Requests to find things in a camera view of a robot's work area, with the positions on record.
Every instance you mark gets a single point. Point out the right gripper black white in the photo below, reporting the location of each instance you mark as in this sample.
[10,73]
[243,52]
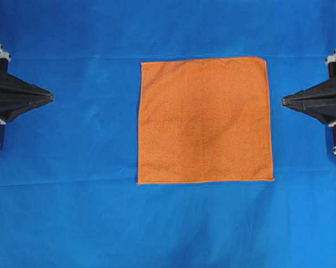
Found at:
[324,111]

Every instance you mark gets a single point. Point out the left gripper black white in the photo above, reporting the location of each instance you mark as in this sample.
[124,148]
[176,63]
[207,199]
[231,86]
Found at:
[10,109]

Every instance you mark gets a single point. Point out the orange microfiber towel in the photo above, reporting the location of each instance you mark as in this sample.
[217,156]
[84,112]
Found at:
[204,120]

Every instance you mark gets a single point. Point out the blue table cloth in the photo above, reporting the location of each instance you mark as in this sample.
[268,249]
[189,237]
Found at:
[69,195]

